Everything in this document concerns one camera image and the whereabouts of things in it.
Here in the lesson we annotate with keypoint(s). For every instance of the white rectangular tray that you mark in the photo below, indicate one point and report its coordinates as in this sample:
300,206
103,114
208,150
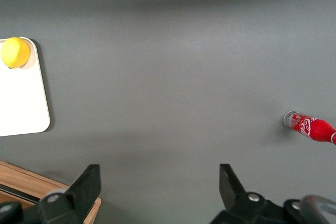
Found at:
21,98

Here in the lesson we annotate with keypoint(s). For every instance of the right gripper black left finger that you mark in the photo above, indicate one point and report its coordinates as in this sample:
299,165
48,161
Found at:
78,197

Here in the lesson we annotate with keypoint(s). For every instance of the red coke bottle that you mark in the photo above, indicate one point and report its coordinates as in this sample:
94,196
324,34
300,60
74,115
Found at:
311,127

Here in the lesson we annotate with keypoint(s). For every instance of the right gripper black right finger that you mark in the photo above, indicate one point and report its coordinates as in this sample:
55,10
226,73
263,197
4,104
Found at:
236,203

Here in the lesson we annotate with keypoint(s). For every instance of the yellow lemon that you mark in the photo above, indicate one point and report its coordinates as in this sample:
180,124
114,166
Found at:
15,52

